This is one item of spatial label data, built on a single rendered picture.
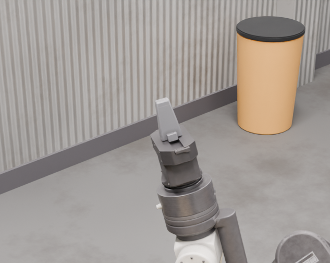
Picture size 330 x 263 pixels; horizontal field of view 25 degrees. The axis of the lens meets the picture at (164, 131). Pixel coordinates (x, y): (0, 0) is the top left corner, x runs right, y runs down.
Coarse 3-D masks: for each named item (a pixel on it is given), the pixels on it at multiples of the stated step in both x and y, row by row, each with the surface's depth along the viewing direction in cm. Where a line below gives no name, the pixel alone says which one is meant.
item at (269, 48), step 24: (240, 24) 464; (264, 24) 464; (288, 24) 464; (240, 48) 458; (264, 48) 446; (288, 48) 448; (240, 72) 466; (264, 72) 454; (288, 72) 457; (240, 96) 473; (264, 96) 461; (288, 96) 466; (240, 120) 481; (264, 120) 469; (288, 120) 476
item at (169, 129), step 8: (160, 104) 113; (168, 104) 113; (160, 112) 114; (168, 112) 114; (160, 120) 114; (168, 120) 114; (176, 120) 114; (160, 128) 114; (168, 128) 114; (176, 128) 115; (168, 136) 114; (176, 136) 114
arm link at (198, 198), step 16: (160, 144) 114; (176, 144) 114; (192, 144) 111; (160, 160) 118; (176, 160) 111; (192, 160) 113; (176, 176) 113; (192, 176) 114; (208, 176) 119; (160, 192) 117; (176, 192) 116; (192, 192) 114; (208, 192) 116; (160, 208) 118; (176, 208) 115; (192, 208) 115; (208, 208) 116
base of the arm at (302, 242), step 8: (296, 232) 129; (304, 232) 129; (312, 232) 129; (288, 240) 129; (296, 240) 129; (304, 240) 128; (312, 240) 128; (320, 240) 128; (280, 248) 129; (288, 248) 129; (296, 248) 129; (304, 248) 128; (312, 248) 128; (320, 248) 127; (328, 248) 127; (280, 256) 129; (288, 256) 129; (296, 256) 128; (304, 256) 128; (312, 256) 128; (320, 256) 127; (328, 256) 127
